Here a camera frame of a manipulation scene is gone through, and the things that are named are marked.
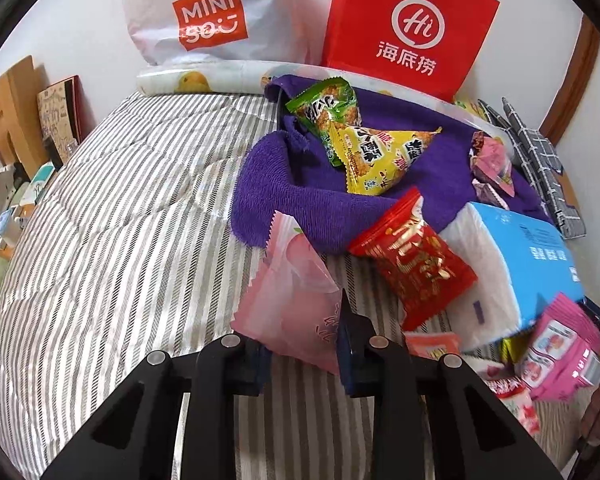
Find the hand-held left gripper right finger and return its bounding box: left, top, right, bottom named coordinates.
left=337, top=290, right=563, bottom=480

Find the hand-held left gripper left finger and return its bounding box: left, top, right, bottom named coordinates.
left=42, top=335, right=276, bottom=480

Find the white strawberry snack packet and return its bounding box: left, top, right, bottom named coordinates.
left=480, top=357, right=543, bottom=436

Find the pale pink peach packet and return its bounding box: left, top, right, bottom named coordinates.
left=230, top=210, right=343, bottom=376

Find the red snack packet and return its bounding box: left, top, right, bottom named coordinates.
left=348, top=187, right=478, bottom=332

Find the small pink snack packet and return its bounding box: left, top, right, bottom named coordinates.
left=472, top=177, right=511, bottom=211
left=469, top=131, right=516, bottom=196

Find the purple towel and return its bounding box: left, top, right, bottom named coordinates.
left=231, top=75, right=556, bottom=256

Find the yellow snack packet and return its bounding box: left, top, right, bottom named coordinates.
left=327, top=122, right=443, bottom=197

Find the green snack packet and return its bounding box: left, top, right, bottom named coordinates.
left=285, top=76, right=363, bottom=168

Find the small orange packet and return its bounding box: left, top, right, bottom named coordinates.
left=405, top=332, right=462, bottom=358

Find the blue tissue pack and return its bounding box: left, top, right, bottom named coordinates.
left=440, top=201, right=586, bottom=353

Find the checked cloth with star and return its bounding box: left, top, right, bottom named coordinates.
left=477, top=96, right=587, bottom=240

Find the striped mattress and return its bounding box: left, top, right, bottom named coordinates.
left=0, top=92, right=596, bottom=480

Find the yellow chip bag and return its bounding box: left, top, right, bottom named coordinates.
left=452, top=99, right=486, bottom=118

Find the small white teal box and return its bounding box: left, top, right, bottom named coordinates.
left=27, top=162, right=56, bottom=201

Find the fruit-printed paper roll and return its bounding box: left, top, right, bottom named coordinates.
left=136, top=57, right=506, bottom=133

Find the red paper bag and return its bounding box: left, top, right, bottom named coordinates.
left=321, top=0, right=501, bottom=103

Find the white plastic shopping bag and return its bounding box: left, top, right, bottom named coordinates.
left=122, top=0, right=326, bottom=66

